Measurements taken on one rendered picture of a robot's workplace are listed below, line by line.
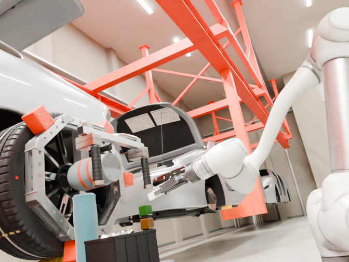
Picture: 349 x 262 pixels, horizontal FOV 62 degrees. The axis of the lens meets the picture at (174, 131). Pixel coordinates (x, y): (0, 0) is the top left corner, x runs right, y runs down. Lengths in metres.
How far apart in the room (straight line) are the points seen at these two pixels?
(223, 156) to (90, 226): 0.56
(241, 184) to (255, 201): 3.45
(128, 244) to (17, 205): 0.48
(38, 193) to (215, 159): 0.67
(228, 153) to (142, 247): 0.45
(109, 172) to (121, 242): 0.40
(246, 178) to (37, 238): 0.85
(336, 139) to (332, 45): 0.31
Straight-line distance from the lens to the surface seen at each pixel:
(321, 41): 1.12
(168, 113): 4.66
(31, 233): 1.28
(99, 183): 1.10
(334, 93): 1.05
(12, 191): 1.24
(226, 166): 1.12
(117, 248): 0.94
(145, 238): 1.03
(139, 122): 4.89
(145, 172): 1.38
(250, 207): 4.69
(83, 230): 1.18
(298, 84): 1.23
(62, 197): 1.42
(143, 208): 1.17
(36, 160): 1.23
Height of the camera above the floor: 0.56
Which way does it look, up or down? 18 degrees up
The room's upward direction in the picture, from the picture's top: 10 degrees counter-clockwise
